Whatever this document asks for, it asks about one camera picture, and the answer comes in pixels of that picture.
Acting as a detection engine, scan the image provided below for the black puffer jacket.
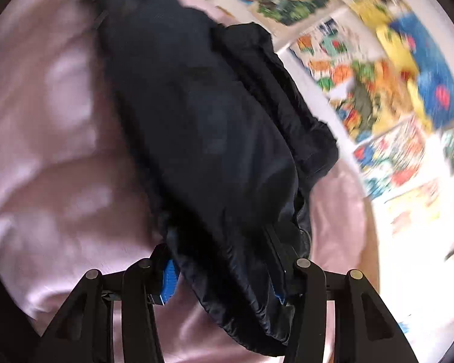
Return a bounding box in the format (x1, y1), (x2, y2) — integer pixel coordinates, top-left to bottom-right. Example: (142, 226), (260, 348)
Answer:
(70, 0), (339, 358)

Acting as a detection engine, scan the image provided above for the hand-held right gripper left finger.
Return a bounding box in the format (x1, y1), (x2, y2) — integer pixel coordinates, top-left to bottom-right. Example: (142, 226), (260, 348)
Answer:
(34, 244), (182, 363)

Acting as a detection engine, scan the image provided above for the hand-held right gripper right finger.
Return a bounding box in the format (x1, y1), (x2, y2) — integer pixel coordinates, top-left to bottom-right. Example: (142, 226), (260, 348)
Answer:
(267, 228), (420, 363)

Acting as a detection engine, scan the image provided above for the pink blanket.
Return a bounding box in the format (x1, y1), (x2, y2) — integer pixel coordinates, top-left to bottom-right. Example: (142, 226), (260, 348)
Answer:
(0, 0), (371, 363)

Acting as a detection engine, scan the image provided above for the group of colourful wall drawings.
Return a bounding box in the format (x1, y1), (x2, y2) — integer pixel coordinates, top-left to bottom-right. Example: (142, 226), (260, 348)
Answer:
(221, 0), (454, 235)

